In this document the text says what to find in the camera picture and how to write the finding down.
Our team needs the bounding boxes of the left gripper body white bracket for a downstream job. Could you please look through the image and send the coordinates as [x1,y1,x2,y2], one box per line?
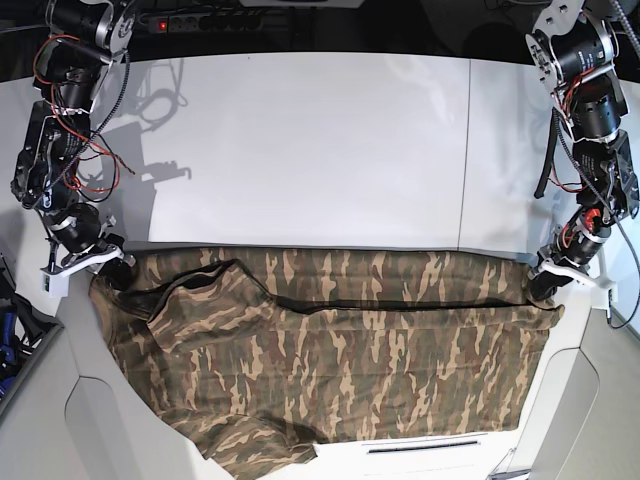
[527,245,613,303]

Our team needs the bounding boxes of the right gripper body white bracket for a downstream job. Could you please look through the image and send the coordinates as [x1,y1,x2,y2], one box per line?
[47,234,135,278]

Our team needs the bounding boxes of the camouflage T-shirt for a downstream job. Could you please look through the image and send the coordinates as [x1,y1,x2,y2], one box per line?
[89,247,564,479]

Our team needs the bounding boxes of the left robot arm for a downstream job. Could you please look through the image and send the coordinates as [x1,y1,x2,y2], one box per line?
[525,1,639,303]

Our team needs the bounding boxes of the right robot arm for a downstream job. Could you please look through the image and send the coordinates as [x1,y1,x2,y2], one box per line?
[10,1,138,290]

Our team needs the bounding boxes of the blue black items at left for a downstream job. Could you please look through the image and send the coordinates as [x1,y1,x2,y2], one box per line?
[0,254,64,401]

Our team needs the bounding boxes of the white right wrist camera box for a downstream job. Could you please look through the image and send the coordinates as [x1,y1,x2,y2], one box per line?
[41,269,69,298]

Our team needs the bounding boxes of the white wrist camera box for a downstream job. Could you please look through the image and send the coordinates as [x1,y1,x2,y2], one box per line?
[41,269,69,298]
[590,277,617,317]

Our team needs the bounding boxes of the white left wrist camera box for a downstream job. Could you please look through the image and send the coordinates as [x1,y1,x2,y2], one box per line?
[590,277,617,317]

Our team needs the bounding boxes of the black braided camera cable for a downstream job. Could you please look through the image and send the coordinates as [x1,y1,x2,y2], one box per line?
[604,219,640,330]

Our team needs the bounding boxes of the white power strip red switch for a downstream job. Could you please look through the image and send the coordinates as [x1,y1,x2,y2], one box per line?
[140,11,287,34]

